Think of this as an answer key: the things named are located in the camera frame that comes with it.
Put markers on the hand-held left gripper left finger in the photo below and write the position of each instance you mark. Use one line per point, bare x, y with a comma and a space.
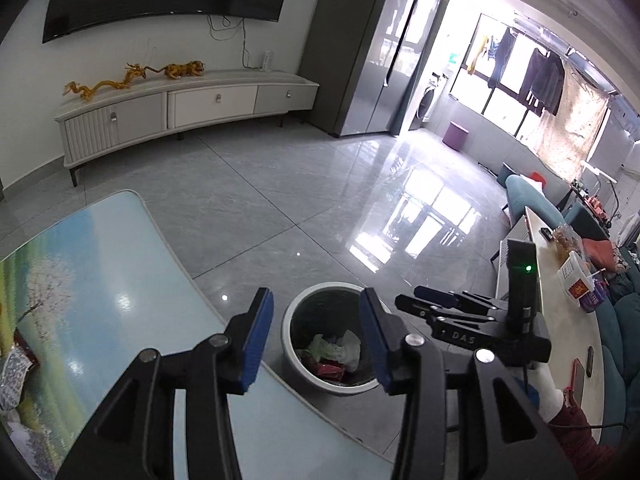
257, 340

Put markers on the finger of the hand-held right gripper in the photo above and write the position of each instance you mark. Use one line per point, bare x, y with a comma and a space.
435, 292
415, 305

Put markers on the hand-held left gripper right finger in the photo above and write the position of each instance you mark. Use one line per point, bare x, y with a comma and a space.
372, 340

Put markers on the white tissue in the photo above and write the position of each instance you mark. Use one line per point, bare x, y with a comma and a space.
350, 347

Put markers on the white round waste bin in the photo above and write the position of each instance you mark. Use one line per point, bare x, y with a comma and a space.
325, 310

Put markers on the person's right forearm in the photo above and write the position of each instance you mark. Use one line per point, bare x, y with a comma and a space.
580, 430

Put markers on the person's right hand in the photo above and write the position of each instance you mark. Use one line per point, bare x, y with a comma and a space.
550, 400

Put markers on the red white snack box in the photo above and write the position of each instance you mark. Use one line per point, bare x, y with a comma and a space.
575, 280

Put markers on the small black remote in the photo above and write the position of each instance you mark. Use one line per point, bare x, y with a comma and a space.
545, 233

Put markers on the clear snack bag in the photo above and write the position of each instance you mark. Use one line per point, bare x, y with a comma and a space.
567, 237

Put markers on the purple snack packet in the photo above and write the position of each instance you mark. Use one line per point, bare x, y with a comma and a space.
592, 300

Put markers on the beige coffee table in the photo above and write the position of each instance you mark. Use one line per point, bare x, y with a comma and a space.
570, 340

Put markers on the orange cloth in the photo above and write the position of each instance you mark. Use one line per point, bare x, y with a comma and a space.
600, 255

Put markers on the teal armchair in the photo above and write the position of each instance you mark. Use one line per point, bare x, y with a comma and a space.
522, 195

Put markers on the black remote control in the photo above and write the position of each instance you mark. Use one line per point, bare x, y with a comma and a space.
590, 362

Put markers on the brown smartphone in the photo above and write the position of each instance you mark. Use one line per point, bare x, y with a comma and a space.
577, 380

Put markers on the teal sofa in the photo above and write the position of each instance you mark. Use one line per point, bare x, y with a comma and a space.
617, 365

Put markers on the purple stool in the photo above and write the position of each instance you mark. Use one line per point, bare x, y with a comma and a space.
455, 135

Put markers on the patterned hanging sheet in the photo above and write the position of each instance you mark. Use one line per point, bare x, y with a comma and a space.
570, 125

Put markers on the white washing machine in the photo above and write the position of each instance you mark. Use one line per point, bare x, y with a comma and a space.
429, 100

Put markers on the black hanging jacket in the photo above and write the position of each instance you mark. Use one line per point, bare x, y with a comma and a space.
545, 80

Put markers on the yellow hanging garment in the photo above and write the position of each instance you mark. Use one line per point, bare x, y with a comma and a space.
477, 55

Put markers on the white television cabinet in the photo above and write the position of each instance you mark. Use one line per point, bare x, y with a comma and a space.
210, 102

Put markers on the grey double door refrigerator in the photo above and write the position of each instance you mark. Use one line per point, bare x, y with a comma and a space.
360, 50

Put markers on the white power strip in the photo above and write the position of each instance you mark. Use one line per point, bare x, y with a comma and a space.
267, 60

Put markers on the golden tiger figurine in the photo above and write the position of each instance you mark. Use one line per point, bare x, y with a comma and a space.
182, 70

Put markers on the golden dragon figurine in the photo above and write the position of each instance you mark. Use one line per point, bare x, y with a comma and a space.
107, 83

